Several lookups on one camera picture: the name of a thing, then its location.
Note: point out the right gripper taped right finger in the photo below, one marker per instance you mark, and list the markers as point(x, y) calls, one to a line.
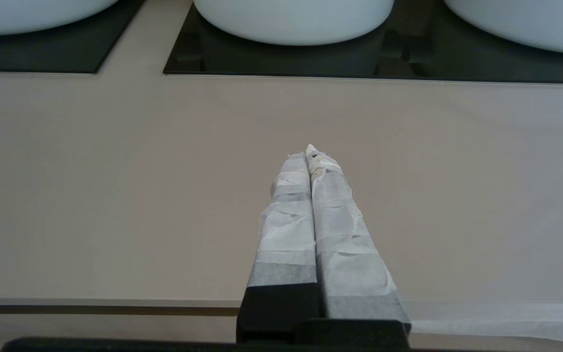
point(345, 244)

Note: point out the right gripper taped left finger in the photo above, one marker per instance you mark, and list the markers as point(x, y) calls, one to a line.
point(286, 234)

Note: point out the white oval pot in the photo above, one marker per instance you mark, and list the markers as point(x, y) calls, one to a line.
point(530, 22)
point(293, 22)

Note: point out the white round pot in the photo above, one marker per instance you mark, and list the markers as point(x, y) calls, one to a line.
point(27, 14)

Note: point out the black glass cooktop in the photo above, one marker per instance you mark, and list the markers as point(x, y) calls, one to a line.
point(56, 51)
point(286, 61)

